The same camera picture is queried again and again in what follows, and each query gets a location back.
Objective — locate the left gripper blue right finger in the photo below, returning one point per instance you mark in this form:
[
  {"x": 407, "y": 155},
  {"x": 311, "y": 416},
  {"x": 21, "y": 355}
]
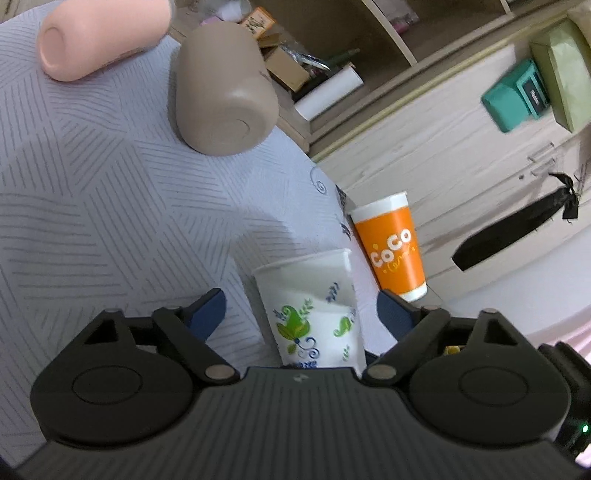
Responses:
[{"x": 418, "y": 331}]

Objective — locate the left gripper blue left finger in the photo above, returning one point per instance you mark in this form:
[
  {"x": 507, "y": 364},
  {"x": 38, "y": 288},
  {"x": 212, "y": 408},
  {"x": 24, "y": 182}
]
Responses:
[{"x": 185, "y": 332}]

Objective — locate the white floral paper cup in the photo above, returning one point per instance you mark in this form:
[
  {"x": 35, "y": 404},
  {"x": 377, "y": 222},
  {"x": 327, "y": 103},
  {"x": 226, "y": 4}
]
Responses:
[{"x": 310, "y": 304}]

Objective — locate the orange coco paper cup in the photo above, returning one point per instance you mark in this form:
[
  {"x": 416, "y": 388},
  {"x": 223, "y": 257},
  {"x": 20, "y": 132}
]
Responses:
[{"x": 387, "y": 232}]

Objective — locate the taupe cylindrical cup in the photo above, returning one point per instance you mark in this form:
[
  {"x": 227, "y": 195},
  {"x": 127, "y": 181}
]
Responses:
[{"x": 225, "y": 100}]

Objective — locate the pink cylindrical cup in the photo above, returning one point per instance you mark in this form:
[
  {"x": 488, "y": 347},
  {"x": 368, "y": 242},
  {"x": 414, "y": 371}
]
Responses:
[{"x": 78, "y": 38}]

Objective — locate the grey patterned table cloth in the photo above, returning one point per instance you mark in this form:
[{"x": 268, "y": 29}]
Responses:
[{"x": 104, "y": 207}]

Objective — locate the light wood wardrobe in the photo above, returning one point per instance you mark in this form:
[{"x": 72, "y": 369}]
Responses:
[{"x": 461, "y": 174}]

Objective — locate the black ribbon bow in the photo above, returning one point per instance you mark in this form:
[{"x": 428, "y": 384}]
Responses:
[{"x": 507, "y": 231}]

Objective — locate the white paper towel roll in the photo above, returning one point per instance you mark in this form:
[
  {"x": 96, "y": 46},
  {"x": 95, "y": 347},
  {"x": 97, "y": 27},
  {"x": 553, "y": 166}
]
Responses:
[{"x": 329, "y": 93}]

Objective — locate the teal redmi pouch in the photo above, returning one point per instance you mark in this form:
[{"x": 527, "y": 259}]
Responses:
[{"x": 518, "y": 96}]

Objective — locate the small brown cardboard box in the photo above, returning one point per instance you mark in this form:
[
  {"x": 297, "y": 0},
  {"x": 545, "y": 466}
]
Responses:
[{"x": 284, "y": 68}]

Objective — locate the wooden open shelf unit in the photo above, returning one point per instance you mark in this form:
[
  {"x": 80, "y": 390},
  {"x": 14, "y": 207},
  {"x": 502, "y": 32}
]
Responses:
[{"x": 391, "y": 64}]

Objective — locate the small pink bottle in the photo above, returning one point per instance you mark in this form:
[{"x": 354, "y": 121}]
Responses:
[{"x": 403, "y": 23}]

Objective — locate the green padded bag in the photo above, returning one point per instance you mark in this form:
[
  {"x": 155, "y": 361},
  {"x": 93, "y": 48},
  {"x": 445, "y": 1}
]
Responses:
[{"x": 562, "y": 56}]

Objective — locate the small floral tan box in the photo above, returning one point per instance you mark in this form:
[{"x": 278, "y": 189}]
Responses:
[{"x": 258, "y": 22}]

